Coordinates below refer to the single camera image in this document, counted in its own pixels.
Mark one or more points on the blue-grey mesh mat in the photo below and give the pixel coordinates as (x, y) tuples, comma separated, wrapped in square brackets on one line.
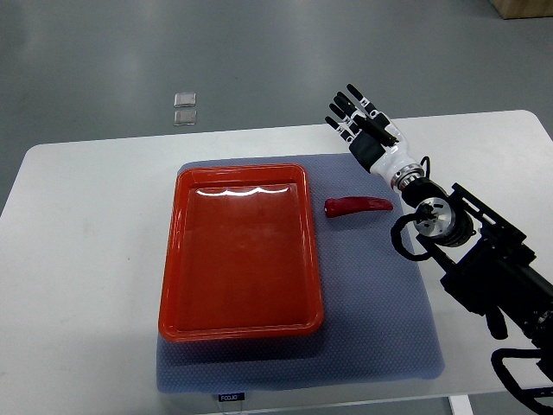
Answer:
[(378, 324)]

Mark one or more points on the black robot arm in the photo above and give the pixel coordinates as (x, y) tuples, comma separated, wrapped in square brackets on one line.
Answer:
[(487, 269)]

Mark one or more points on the black table label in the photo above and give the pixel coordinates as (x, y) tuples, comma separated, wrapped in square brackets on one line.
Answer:
[(231, 397)]

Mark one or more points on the red pepper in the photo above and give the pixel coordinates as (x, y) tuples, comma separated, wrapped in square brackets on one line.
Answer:
[(337, 207)]

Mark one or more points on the upper clear floor plate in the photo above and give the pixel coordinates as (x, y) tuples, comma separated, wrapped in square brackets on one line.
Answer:
[(186, 99)]

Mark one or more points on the red plastic tray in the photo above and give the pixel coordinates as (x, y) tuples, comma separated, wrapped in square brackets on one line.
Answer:
[(241, 261)]

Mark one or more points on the lower clear floor plate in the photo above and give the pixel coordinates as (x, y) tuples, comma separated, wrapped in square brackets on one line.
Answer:
[(185, 117)]

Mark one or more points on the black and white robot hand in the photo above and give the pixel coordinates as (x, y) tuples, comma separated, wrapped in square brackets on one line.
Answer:
[(374, 140)]

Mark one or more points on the clear floor plate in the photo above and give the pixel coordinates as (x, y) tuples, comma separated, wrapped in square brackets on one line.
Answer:
[(185, 117), (186, 99)]

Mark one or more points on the cardboard box corner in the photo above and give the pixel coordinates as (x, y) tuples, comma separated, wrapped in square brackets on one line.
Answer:
[(520, 9)]

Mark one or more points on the white table leg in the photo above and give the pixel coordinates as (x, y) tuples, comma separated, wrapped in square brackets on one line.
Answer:
[(460, 405)]

